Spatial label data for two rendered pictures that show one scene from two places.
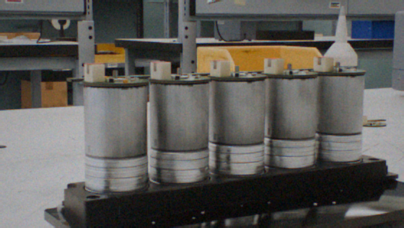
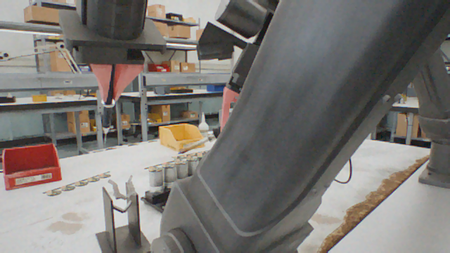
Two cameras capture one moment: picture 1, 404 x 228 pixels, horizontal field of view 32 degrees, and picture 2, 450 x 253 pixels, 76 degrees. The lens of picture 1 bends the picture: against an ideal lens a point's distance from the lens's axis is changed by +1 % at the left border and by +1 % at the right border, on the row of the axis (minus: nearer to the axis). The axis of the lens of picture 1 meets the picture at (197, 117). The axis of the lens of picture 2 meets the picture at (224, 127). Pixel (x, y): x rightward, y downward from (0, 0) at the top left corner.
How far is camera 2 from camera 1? 28 cm
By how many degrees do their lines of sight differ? 16
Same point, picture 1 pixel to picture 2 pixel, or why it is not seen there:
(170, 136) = (168, 179)
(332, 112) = not seen: hidden behind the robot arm
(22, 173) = (122, 183)
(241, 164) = not seen: hidden behind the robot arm
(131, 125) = (160, 178)
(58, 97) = (85, 117)
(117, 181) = (157, 191)
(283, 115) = (191, 169)
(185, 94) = (171, 170)
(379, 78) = (218, 102)
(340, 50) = (203, 125)
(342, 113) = not seen: hidden behind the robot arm
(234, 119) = (181, 173)
